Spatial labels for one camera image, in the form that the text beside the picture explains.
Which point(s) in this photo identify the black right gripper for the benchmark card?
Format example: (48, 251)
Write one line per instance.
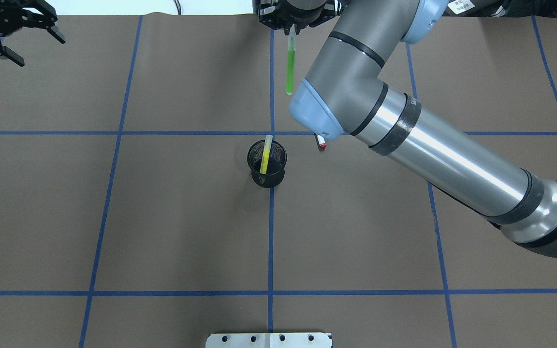
(301, 8)

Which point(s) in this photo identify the green highlighter pen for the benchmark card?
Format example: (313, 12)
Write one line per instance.
(290, 63)

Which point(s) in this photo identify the red white marker pen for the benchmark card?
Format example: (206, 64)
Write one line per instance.
(320, 142)

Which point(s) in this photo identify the yellow highlighter pen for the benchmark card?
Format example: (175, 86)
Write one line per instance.
(266, 154)

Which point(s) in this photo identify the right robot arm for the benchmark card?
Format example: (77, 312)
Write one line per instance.
(342, 93)

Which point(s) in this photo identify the black mesh pen holder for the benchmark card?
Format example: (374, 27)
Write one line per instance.
(267, 171)

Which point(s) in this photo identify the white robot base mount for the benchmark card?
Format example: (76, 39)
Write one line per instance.
(270, 340)

